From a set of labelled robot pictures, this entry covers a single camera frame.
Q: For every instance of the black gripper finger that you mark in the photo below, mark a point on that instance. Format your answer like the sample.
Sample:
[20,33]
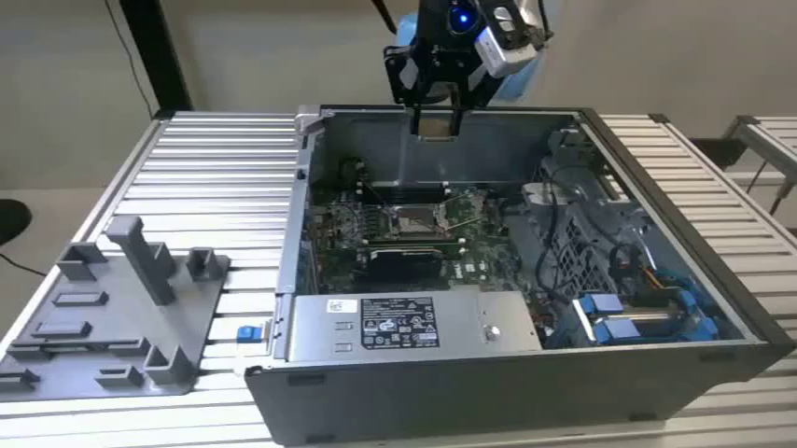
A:
[458,123]
[398,74]

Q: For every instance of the silver square CPU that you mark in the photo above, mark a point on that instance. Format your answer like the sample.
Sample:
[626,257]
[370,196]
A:
[435,129]

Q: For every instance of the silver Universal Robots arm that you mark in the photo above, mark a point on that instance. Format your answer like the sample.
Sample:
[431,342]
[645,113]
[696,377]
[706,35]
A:
[519,84]

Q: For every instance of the black RAM slot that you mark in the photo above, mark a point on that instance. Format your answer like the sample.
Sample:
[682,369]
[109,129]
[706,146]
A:
[404,197]
[411,236]
[404,187]
[411,245]
[411,241]
[404,191]
[404,201]

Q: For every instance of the CPU socket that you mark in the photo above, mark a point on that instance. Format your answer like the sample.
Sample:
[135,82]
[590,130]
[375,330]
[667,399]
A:
[411,220]

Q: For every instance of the green motherboard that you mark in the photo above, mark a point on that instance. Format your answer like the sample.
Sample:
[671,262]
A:
[482,261]

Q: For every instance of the black graphics card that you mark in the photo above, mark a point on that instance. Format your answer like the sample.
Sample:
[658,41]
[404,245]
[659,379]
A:
[398,268]

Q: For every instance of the grey metal disk bay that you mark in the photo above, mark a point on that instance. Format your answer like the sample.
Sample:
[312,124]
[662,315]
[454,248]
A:
[579,252]

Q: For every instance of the silver power supply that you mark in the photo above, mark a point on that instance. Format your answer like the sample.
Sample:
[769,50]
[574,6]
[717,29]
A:
[461,322]

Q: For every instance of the blue disk carrier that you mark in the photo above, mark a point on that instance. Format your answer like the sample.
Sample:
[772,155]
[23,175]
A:
[602,303]
[617,329]

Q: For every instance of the metal slat side table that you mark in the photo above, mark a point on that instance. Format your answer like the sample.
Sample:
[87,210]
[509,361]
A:
[772,135]

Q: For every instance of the small blue plastic part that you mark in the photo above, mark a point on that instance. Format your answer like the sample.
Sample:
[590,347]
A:
[248,333]

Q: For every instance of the dark grey PC case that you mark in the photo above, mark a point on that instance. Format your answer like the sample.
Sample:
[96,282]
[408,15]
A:
[435,401]

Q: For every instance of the black chair seat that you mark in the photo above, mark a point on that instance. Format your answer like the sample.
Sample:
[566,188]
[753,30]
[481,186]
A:
[12,219]

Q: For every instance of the grey parts rack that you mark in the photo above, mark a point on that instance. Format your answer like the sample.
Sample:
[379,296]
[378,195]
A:
[124,336]

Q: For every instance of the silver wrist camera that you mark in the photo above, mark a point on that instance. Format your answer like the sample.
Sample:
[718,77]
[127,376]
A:
[501,51]

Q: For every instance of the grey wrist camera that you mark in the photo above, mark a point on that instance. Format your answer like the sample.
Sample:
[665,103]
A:
[513,14]

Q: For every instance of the black vertical post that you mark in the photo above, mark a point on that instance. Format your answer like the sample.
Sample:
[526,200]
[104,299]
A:
[159,56]

